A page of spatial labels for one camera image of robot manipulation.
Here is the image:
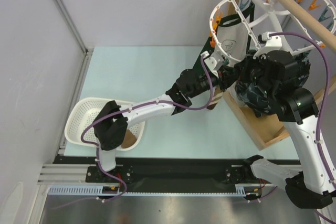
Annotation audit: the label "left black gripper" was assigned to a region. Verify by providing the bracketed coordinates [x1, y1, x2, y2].
[188, 65, 238, 99]

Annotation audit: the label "brown striped sock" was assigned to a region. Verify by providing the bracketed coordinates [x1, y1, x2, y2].
[207, 89, 223, 110]

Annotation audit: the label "white round clip hanger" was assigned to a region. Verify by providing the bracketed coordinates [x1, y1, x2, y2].
[212, 0, 335, 49]

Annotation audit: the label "brown socks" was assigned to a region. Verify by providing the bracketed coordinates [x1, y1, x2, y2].
[121, 130, 137, 149]

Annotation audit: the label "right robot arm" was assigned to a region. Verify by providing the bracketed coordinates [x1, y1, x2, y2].
[235, 50, 335, 209]

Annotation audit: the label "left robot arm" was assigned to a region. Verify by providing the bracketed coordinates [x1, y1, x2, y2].
[93, 66, 239, 182]

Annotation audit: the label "dark green sleeve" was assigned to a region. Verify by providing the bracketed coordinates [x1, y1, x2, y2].
[193, 37, 214, 75]

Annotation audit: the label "orange clothespin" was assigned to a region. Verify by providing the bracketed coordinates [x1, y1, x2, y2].
[209, 29, 217, 48]

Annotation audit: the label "white printed t-shirt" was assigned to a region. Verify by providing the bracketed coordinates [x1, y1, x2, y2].
[215, 23, 249, 107]

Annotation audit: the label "wooden rod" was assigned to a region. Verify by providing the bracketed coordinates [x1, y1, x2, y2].
[277, 0, 335, 52]

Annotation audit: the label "white perforated laundry basket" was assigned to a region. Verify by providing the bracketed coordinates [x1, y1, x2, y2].
[64, 97, 145, 152]

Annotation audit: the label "aluminium corner profile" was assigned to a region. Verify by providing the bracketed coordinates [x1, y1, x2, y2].
[38, 0, 94, 57]

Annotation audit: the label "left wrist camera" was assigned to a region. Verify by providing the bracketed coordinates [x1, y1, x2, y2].
[201, 51, 225, 74]

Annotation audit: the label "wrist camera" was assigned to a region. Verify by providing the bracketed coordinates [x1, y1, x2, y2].
[201, 51, 225, 74]
[253, 31, 282, 59]

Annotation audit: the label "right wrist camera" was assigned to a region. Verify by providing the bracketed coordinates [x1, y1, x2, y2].
[253, 31, 282, 59]

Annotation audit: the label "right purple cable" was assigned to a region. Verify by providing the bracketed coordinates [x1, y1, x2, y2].
[269, 31, 336, 221]

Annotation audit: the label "wooden rack frame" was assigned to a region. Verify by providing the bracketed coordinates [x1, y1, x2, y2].
[209, 0, 335, 150]

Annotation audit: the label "white cable duct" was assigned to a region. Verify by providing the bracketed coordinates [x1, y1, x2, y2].
[48, 184, 263, 197]

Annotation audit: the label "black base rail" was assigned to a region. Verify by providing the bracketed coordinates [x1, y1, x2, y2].
[54, 155, 263, 195]

